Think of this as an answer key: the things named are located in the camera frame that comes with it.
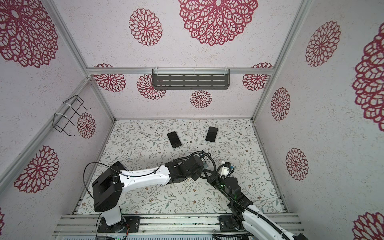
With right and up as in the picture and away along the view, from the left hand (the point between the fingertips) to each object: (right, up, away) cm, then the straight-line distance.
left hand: (197, 168), depth 84 cm
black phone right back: (+12, +19, +29) cm, 37 cm away
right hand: (+3, +1, -6) cm, 6 cm away
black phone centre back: (-16, +15, +23) cm, 32 cm away
